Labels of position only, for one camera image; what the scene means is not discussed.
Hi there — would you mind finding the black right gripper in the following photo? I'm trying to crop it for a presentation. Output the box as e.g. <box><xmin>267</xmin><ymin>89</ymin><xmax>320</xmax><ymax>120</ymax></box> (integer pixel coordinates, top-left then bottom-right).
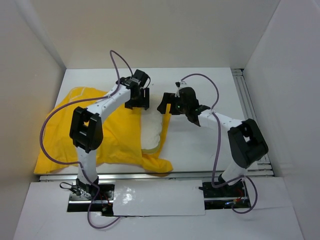
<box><xmin>157</xmin><ymin>92</ymin><xmax>189</xmax><ymax>115</ymax></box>

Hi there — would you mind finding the cream white pillow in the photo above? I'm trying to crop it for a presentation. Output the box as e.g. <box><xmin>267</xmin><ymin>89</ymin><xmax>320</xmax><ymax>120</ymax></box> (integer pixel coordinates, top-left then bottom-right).
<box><xmin>140</xmin><ymin>111</ymin><xmax>163</xmax><ymax>154</ymax></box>

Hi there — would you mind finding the yellow printed pillowcase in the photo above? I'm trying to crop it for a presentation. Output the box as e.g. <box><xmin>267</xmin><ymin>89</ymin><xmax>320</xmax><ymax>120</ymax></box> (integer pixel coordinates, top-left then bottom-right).
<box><xmin>34</xmin><ymin>86</ymin><xmax>174</xmax><ymax>175</ymax></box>

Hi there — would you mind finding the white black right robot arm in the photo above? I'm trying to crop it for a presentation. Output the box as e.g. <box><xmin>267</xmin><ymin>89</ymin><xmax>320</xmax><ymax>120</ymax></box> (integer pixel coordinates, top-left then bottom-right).
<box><xmin>157</xmin><ymin>87</ymin><xmax>269</xmax><ymax>196</ymax></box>

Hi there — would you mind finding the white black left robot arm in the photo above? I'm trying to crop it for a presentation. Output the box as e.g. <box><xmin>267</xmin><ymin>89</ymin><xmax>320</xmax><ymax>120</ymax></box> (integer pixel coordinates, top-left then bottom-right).
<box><xmin>69</xmin><ymin>69</ymin><xmax>150</xmax><ymax>200</ymax></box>

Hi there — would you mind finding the white cover sheet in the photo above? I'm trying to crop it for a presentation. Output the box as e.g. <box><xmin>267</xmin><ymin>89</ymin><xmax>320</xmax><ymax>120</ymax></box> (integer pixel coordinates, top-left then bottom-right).
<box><xmin>112</xmin><ymin>180</ymin><xmax>205</xmax><ymax>217</ymax></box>

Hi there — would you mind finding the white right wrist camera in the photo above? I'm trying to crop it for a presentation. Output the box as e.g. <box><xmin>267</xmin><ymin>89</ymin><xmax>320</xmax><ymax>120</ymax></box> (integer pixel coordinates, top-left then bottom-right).
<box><xmin>174</xmin><ymin>80</ymin><xmax>188</xmax><ymax>98</ymax></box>

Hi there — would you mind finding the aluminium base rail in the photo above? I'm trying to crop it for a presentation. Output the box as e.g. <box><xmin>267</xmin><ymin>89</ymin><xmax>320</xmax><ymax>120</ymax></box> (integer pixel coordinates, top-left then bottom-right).
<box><xmin>38</xmin><ymin>169</ymin><xmax>275</xmax><ymax>208</ymax></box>

